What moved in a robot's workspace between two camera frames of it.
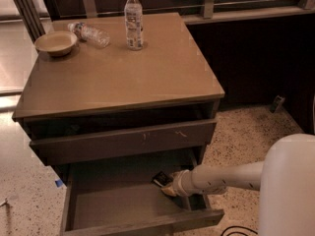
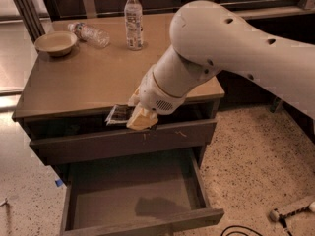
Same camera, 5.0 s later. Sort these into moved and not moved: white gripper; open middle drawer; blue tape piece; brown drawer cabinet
Moved: white gripper
Not moved: blue tape piece; brown drawer cabinet; open middle drawer
